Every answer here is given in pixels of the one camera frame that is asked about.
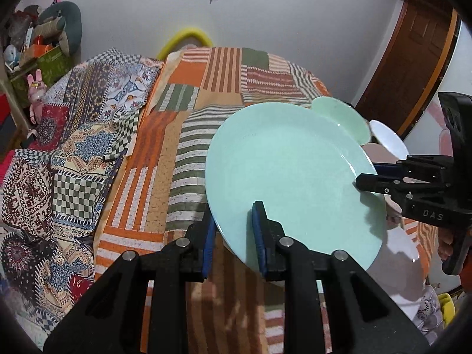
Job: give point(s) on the person's right hand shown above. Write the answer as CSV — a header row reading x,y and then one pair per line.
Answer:
x,y
445,245

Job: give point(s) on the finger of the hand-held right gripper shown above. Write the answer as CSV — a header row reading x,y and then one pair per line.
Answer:
x,y
383,186
416,164

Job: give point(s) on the white plate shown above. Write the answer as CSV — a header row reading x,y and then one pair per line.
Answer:
x,y
402,250

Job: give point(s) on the mint green plate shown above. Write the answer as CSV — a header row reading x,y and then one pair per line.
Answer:
x,y
287,169

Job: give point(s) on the heart print wardrobe door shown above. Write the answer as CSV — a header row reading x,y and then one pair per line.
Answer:
x,y
435,129

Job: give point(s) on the patterned patchwork blanket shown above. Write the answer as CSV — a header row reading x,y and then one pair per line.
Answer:
x,y
73,155

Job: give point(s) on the brown wooden door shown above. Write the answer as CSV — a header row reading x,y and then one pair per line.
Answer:
x,y
416,62

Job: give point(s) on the grey green plush toy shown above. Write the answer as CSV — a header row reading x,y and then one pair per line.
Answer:
x,y
70,18

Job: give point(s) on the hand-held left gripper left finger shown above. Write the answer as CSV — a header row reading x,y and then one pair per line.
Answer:
x,y
208,243

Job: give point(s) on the white spotted bowl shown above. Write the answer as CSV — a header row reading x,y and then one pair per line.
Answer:
x,y
389,140

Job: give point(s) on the mint green bowl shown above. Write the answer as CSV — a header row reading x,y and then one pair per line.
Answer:
x,y
343,118

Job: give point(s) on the green storage box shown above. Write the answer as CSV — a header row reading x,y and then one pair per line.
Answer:
x,y
48,64

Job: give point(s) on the pink bowl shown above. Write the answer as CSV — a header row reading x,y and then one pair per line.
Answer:
x,y
376,153

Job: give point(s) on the pink rabbit doll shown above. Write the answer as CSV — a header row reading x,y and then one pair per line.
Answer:
x,y
37,90

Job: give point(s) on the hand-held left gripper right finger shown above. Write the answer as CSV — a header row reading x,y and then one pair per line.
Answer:
x,y
260,236

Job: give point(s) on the person's floral clothing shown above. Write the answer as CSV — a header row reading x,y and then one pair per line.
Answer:
x,y
427,308

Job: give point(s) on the striped patchwork cloth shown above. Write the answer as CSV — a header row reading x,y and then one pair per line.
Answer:
x,y
158,162

